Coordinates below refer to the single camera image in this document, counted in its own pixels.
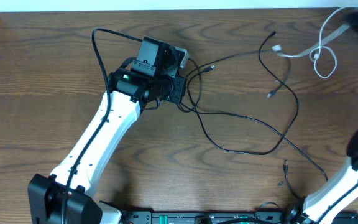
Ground black usb cable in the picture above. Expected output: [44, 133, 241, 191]
[177, 30, 300, 156]

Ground white usb cable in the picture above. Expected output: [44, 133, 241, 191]
[271, 6, 352, 80]

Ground thin black cable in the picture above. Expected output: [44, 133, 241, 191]
[185, 49, 329, 200]

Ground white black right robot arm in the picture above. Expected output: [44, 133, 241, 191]
[282, 7, 358, 224]

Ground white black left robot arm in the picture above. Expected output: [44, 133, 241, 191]
[27, 37, 188, 223]

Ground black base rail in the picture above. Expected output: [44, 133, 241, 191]
[119, 210, 358, 224]

